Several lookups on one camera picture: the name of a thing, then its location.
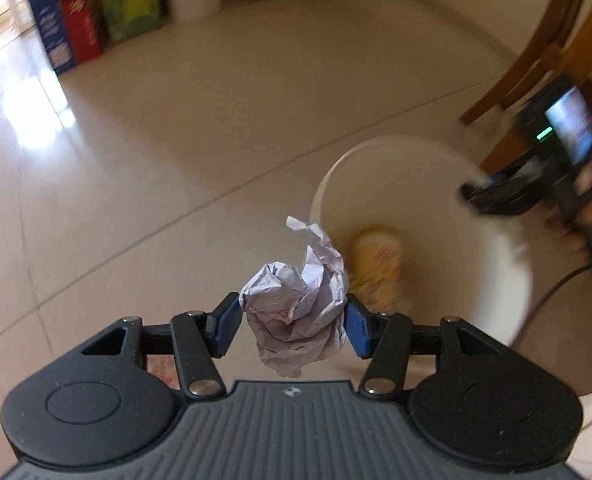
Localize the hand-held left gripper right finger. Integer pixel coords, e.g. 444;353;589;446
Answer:
344;294;519;403

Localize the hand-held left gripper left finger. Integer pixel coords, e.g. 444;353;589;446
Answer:
78;292;241;401

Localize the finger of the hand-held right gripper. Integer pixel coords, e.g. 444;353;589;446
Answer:
460;160;551;217

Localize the white paper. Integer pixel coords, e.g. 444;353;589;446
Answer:
239;216;351;380

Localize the yellow milk tea cup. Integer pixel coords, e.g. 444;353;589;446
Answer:
352;229;405;311

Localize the white plastic trash bin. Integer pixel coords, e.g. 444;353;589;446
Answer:
310;135;534;396

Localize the wooden chair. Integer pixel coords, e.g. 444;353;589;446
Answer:
458;0;592;171

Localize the red printed box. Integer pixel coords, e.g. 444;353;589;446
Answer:
58;0;104;65

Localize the green printed box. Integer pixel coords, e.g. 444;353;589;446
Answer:
95;0;167;43

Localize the blue printed box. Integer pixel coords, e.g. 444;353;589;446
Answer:
28;0;79;75

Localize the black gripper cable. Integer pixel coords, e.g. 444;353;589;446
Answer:
518;262;592;346

